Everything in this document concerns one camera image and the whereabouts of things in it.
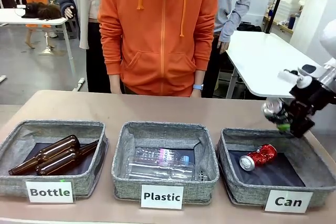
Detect person in white coat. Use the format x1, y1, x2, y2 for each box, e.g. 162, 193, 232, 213
54, 0, 113, 94

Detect white table with thin legs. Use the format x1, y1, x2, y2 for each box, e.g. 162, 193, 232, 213
0, 8, 86, 92

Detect large white rounded table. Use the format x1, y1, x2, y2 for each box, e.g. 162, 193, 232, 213
225, 30, 326, 99

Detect person in orange shorts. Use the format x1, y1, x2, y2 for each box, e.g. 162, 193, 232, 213
16, 0, 53, 49

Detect white Plastic label card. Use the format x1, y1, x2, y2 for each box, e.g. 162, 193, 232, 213
140, 184, 185, 210

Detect black furry bag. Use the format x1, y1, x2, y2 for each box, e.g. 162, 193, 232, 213
21, 2, 63, 22

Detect grey fabric basket Can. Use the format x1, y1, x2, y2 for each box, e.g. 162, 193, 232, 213
216, 127, 329, 208

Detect grey shirt person's hand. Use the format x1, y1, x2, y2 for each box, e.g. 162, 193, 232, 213
217, 40, 230, 55

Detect person in orange hoodie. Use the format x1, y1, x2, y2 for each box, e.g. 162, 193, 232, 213
97, 0, 219, 98

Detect brown glass bottle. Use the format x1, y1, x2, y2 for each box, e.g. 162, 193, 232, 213
8, 134, 81, 176
34, 140, 100, 177

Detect crushed silver can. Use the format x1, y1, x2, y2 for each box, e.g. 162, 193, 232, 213
262, 98, 286, 124

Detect person's right hand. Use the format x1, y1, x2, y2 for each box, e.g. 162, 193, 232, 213
108, 74, 124, 94

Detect pale hand of bystander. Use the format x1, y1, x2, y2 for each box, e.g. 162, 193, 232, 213
64, 5, 76, 21

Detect crushed red soda can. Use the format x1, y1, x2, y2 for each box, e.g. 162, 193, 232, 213
239, 144, 278, 172

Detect white Can label card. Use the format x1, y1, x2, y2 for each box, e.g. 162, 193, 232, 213
264, 189, 314, 214

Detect black tripod pole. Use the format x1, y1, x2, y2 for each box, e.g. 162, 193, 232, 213
263, 0, 290, 35

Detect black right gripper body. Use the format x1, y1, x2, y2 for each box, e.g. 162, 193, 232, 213
284, 78, 330, 138

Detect white Bottle label card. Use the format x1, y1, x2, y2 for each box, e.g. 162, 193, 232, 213
25, 180, 75, 204

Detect grey fabric basket Bottle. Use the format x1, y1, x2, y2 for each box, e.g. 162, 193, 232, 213
0, 119, 109, 199

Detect grey fabric basket Plastic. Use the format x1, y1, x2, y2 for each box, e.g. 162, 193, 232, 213
111, 121, 220, 205

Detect person in grey shirt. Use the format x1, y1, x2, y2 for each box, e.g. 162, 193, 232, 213
202, 0, 255, 99

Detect stacked clear plastic boxes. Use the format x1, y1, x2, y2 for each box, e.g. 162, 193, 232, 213
275, 0, 303, 18

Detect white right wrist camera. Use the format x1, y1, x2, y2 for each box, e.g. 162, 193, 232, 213
277, 64, 320, 89

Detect clear plastic bottle blue cap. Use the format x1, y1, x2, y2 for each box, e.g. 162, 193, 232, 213
134, 147, 190, 167

